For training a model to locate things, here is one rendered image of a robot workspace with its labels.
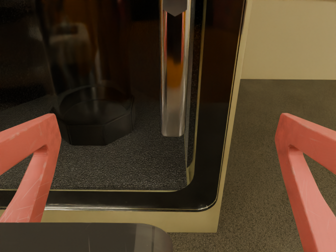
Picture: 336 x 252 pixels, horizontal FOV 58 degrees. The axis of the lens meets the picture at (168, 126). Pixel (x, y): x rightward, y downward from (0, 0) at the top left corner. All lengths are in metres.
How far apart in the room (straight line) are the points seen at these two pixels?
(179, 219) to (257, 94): 0.37
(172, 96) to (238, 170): 0.28
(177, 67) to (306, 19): 0.58
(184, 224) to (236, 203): 0.08
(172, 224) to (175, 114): 0.19
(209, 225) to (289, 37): 0.48
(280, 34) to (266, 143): 0.29
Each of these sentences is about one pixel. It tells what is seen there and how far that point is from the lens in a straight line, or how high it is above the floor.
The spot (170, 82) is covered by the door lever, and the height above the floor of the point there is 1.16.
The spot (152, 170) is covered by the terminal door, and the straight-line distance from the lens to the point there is 0.27.
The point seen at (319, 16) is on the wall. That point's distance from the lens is 0.73.
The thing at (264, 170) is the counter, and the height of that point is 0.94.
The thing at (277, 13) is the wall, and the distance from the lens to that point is 0.70.
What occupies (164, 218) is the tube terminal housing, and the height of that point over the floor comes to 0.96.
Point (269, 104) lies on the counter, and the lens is 0.61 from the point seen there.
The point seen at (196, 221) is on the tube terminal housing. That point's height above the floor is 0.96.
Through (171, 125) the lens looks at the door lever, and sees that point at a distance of 0.18.
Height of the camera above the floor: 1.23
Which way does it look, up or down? 34 degrees down
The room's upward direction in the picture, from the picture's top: straight up
